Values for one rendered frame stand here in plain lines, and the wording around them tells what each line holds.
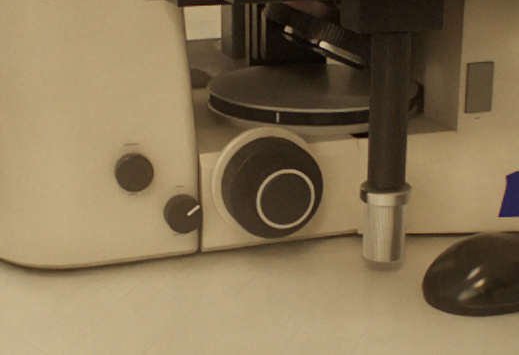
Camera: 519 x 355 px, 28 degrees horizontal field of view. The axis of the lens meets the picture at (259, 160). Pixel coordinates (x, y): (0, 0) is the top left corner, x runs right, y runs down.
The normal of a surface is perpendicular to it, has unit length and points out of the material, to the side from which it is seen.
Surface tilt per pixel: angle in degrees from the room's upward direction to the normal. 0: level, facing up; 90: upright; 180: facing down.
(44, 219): 90
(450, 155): 49
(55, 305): 0
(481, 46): 90
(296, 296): 0
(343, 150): 53
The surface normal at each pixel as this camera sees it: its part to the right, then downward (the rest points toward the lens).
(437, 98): -0.94, 0.10
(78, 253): 0.21, 0.28
